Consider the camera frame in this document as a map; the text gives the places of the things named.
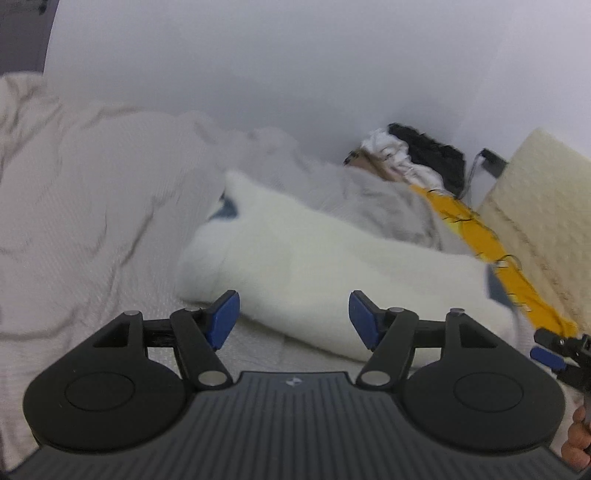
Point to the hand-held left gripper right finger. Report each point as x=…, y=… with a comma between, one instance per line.
x=364, y=321

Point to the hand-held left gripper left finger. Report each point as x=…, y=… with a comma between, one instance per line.
x=224, y=321

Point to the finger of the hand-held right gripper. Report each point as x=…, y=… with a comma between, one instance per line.
x=547, y=359
x=549, y=339

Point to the white blue striped sweater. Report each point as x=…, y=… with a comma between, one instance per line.
x=323, y=267

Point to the cream headboard cushion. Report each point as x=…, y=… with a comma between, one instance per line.
x=540, y=194

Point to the person's right hand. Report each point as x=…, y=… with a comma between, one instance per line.
x=579, y=443

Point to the grey cloth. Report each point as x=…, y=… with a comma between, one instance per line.
x=378, y=207

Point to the yellow cloth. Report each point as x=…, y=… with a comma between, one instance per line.
x=466, y=226

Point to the brown patterned item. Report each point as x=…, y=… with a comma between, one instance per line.
x=364, y=160

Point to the white crumpled cloth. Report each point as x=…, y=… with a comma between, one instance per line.
x=392, y=147

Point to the black fuzzy cloth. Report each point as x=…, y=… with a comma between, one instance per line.
x=434, y=152

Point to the black device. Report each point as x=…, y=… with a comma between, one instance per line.
x=491, y=162

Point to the light grey bed sheet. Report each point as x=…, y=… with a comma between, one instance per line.
x=92, y=184

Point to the grey door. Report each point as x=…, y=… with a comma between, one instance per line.
x=23, y=37

